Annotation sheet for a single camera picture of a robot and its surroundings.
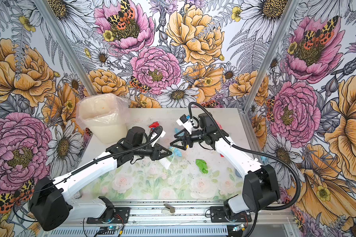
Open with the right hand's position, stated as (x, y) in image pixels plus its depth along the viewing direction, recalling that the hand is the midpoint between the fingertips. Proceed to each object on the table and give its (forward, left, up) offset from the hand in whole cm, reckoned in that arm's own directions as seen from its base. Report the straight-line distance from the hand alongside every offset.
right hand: (175, 144), depth 74 cm
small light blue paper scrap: (+7, -1, +2) cm, 7 cm away
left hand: (-4, +3, -4) cm, 7 cm away
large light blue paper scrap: (-4, 0, 0) cm, 4 cm away
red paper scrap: (+30, +16, -20) cm, 40 cm away
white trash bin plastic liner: (+18, +38, +3) cm, 42 cm away
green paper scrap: (-1, -15, -23) cm, 27 cm away
